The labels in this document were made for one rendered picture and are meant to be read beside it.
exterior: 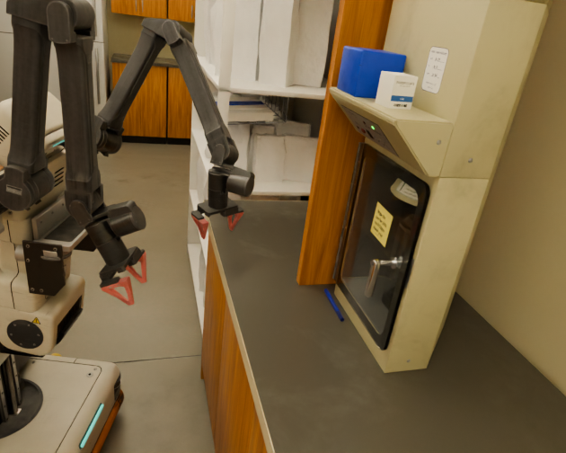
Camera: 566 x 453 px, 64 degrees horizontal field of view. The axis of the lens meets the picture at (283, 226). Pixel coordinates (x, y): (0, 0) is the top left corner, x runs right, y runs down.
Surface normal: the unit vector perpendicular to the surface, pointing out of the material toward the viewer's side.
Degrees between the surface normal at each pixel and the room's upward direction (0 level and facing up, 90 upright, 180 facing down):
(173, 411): 0
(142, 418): 0
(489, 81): 90
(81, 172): 80
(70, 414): 0
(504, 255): 90
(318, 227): 90
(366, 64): 90
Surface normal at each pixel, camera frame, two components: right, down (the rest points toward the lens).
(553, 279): -0.96, 0.00
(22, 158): 0.07, 0.23
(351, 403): 0.12, -0.90
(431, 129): 0.26, 0.44
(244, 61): -0.16, 0.45
